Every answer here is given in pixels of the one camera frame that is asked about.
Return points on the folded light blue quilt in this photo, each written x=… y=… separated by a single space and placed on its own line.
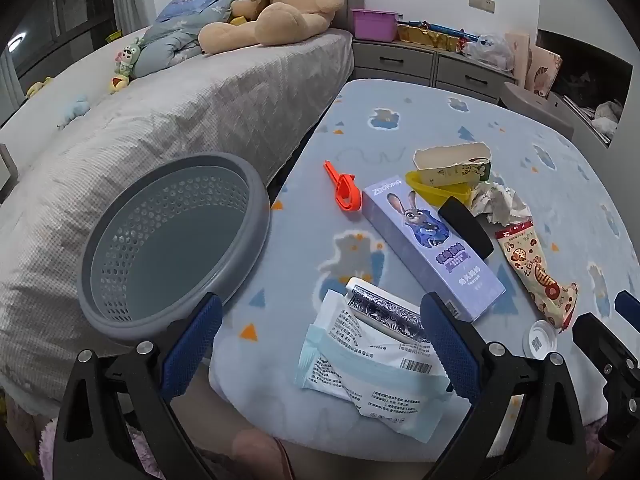
x=165 y=45

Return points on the purple rabbit print box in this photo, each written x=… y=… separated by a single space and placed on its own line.
x=425 y=255

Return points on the gold foil packets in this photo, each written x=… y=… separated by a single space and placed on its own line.
x=430 y=37

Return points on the patterned playing card box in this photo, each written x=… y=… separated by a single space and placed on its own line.
x=385 y=315

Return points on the white blue wipes packet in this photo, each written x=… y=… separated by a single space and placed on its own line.
x=360 y=380

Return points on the light blue printed blanket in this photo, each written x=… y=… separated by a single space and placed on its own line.
x=400 y=110

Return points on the black oblong case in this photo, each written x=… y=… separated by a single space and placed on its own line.
x=465 y=227

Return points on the crumpled white paper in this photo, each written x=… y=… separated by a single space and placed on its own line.
x=500 y=202

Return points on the grey nightstand with drawers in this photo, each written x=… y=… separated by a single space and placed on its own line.
x=400 y=60

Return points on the white round cap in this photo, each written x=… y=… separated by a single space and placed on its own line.
x=539 y=340

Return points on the bed with grey checked sheet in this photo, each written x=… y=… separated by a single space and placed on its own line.
x=175 y=110

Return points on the dark window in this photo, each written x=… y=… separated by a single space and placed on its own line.
x=55 y=15

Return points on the cream red snack wrapper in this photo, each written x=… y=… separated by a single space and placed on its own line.
x=535 y=270

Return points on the white wall socket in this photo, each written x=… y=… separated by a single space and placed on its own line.
x=482 y=3

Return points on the orange plastic clip tool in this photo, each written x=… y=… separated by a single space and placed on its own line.
x=347 y=195

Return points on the yellow plush toy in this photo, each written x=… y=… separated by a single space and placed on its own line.
x=39 y=87

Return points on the light blue plush toy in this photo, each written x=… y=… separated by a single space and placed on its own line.
x=75 y=109

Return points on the grey perforated plastic basket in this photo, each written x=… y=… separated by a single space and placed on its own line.
x=150 y=240

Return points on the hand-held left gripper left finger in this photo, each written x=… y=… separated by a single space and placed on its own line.
x=192 y=345

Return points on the dark wall niche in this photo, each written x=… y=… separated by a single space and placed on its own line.
x=580 y=70

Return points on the cartoon print paper bag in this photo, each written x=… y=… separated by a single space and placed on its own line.
x=544 y=72

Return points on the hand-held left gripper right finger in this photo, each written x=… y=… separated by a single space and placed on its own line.
x=450 y=350

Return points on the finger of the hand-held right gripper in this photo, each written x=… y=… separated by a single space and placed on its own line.
x=629 y=306
x=595 y=337

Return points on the small green plush doll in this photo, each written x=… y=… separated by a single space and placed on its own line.
x=125 y=60

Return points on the pink fluffy cloth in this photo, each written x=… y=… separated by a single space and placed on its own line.
x=47 y=440

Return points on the purple plastic storage box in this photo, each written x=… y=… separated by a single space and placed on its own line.
x=374 y=25

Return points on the large tan teddy bear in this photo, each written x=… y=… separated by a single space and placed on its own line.
x=285 y=15

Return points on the blue printed pillow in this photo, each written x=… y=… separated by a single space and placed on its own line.
x=195 y=2

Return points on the torn cardboard box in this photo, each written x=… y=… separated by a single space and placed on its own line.
x=450 y=167

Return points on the clear plastic bag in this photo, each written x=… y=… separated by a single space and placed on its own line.
x=490 y=52

